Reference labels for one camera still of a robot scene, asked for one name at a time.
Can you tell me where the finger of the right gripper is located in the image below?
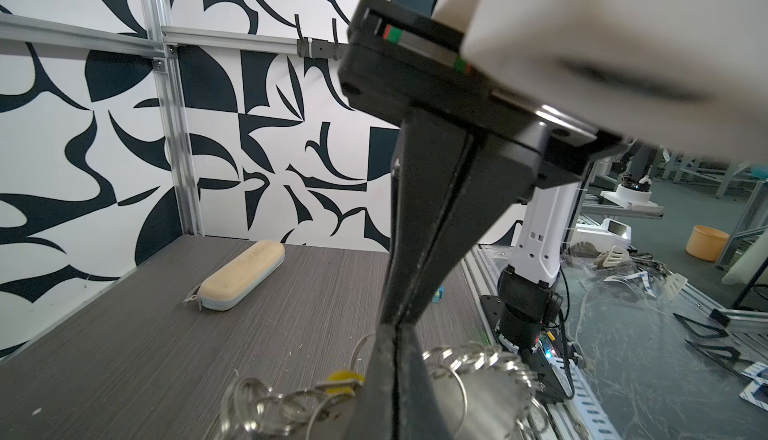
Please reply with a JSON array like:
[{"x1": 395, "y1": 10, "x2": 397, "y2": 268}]
[
  {"x1": 403, "y1": 137, "x2": 542, "y2": 324},
  {"x1": 379, "y1": 109, "x2": 476, "y2": 325}
]

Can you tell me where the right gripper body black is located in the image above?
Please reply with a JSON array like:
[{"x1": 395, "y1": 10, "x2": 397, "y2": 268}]
[{"x1": 338, "y1": 0, "x2": 625, "y2": 188}]

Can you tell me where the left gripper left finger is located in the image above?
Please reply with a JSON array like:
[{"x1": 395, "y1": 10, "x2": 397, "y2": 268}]
[{"x1": 343, "y1": 324, "x2": 397, "y2": 440}]

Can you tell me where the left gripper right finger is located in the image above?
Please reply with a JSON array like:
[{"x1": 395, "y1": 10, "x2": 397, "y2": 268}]
[{"x1": 395, "y1": 325, "x2": 453, "y2": 440}]

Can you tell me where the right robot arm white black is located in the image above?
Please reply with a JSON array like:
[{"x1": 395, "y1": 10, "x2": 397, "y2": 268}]
[{"x1": 339, "y1": 0, "x2": 621, "y2": 349}]

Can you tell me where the blue owl toy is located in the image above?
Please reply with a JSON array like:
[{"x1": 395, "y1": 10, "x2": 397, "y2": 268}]
[{"x1": 432, "y1": 286, "x2": 445, "y2": 304}]

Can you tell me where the orange bucket background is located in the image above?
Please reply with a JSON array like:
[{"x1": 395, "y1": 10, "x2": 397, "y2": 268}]
[{"x1": 685, "y1": 225, "x2": 730, "y2": 262}]

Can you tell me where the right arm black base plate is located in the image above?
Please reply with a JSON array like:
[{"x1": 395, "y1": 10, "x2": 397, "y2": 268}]
[{"x1": 480, "y1": 295, "x2": 575, "y2": 404}]

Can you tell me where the white slotted cable duct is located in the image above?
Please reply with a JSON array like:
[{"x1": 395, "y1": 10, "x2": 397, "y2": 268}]
[{"x1": 547, "y1": 363, "x2": 621, "y2": 440}]

